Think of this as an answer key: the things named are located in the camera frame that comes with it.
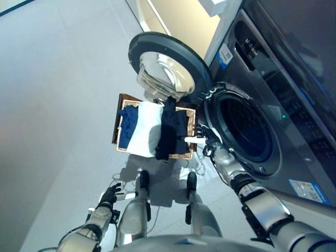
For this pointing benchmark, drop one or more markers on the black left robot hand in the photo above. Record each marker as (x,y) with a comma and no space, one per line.
(109,197)

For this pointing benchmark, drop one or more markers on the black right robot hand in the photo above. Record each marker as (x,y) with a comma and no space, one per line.
(210,139)

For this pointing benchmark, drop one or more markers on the black garment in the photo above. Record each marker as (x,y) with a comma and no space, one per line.
(170,131)

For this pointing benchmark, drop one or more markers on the white garment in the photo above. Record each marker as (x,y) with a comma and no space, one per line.
(147,126)

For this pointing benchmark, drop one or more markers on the navy blue garment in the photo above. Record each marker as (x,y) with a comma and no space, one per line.
(127,123)

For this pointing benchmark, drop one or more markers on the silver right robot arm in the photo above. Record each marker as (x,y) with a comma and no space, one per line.
(262,207)

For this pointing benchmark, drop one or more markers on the grey front-load washing machine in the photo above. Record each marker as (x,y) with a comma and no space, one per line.
(288,105)

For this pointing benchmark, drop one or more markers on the round washing machine door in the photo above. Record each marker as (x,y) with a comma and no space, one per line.
(168,44)

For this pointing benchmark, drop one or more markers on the wicker laundry basket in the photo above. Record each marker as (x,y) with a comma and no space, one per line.
(190,118)

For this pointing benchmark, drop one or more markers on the silver left robot leg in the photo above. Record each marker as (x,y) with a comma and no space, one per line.
(132,218)

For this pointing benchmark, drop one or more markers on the silver robot leg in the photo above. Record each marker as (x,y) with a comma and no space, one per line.
(204,215)
(132,218)

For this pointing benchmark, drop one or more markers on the silver right robot leg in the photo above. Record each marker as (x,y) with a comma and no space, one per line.
(204,215)

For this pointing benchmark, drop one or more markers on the dark brown wooden stand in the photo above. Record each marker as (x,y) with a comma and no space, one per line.
(116,118)

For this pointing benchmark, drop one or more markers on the small blue white sticker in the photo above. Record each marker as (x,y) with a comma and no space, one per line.
(225,55)

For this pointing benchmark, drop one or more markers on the silver robot torso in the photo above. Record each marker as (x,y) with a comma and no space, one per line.
(183,244)

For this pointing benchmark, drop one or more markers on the blue energy label sticker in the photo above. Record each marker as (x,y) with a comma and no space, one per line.
(308,191)

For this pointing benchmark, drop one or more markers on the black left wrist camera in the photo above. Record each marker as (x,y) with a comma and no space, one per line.
(116,215)

